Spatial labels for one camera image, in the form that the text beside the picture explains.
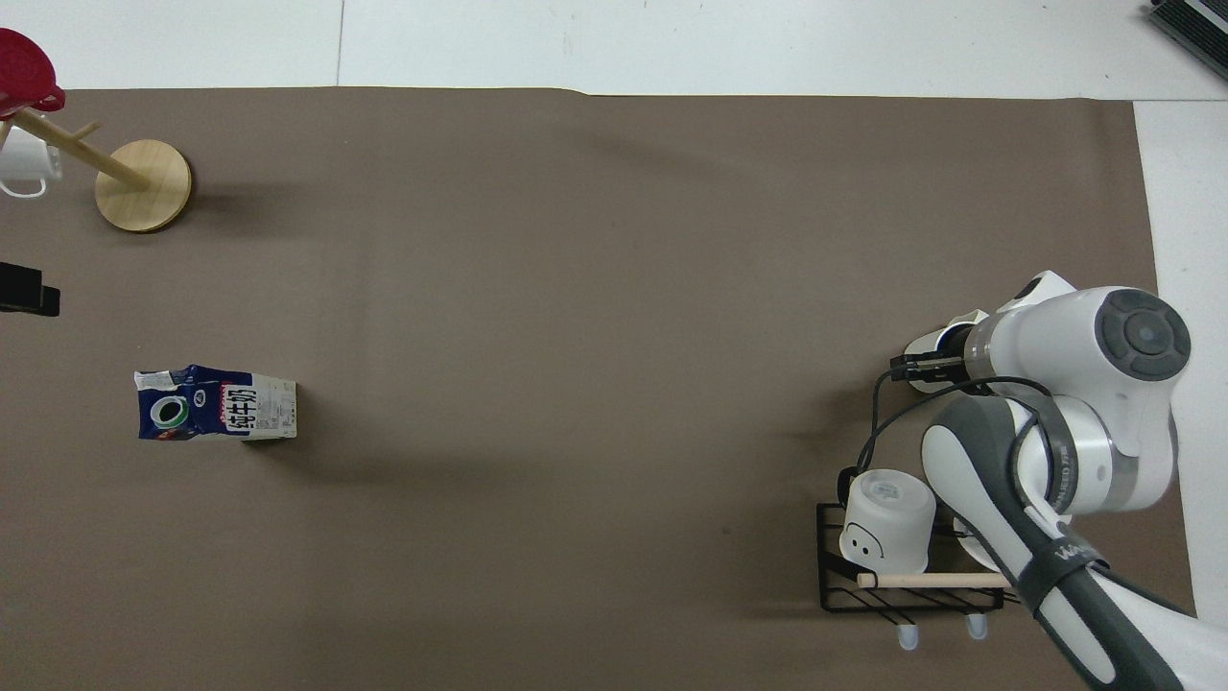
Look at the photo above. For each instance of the dark grey device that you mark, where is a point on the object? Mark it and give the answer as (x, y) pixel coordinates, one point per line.
(1197, 34)

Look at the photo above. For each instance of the wooden rod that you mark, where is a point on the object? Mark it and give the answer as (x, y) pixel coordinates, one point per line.
(935, 581)

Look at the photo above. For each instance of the blue and white milk carton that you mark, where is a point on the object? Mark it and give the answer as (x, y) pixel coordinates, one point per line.
(216, 403)

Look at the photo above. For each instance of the white cup with smiley face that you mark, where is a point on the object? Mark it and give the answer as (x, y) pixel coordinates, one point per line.
(887, 523)

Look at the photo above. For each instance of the black stand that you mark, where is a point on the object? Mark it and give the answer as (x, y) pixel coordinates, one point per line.
(21, 288)

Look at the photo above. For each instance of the white mug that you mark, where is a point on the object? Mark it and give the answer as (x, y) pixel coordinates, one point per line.
(27, 158)

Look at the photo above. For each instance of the wooden mug stand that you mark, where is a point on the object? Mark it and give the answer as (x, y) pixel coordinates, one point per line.
(144, 192)

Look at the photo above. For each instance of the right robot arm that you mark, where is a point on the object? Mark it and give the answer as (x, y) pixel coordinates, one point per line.
(1065, 345)

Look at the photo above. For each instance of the red cup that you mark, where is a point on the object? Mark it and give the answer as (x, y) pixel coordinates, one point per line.
(24, 67)

